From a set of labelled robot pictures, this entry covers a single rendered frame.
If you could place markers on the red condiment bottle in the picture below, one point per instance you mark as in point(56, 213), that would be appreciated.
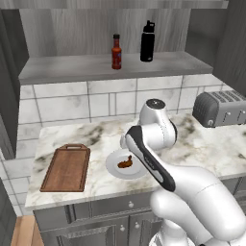
point(116, 55)

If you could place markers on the black water bottle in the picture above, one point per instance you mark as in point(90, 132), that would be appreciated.
point(147, 44)

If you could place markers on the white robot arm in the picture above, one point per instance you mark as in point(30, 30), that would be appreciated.
point(195, 198)

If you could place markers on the grey drawer front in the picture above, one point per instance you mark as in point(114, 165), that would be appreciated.
point(235, 187)
point(109, 207)

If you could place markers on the white round plate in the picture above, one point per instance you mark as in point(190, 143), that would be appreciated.
point(123, 173)

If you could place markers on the grey toaster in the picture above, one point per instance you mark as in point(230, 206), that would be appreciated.
point(221, 109)

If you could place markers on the grey open wall cabinet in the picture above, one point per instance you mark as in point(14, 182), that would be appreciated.
point(96, 68)

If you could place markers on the brown wooden cutting board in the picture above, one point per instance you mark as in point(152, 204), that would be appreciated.
point(66, 168)

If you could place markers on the grey base cabinet door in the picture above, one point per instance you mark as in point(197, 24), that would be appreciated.
point(144, 232)
point(86, 235)

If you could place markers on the round silver drawer knob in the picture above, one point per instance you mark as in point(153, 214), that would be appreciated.
point(130, 204)

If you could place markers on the brown chicken drumstick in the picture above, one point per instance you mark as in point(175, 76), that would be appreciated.
point(125, 162)

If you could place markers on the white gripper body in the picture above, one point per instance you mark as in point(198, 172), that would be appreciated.
point(123, 142)

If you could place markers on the round silver door knob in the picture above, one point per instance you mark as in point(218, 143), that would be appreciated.
point(122, 228)
point(137, 225)

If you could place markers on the grey wall cabinet door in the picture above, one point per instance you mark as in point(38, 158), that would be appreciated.
point(9, 89)
point(231, 44)

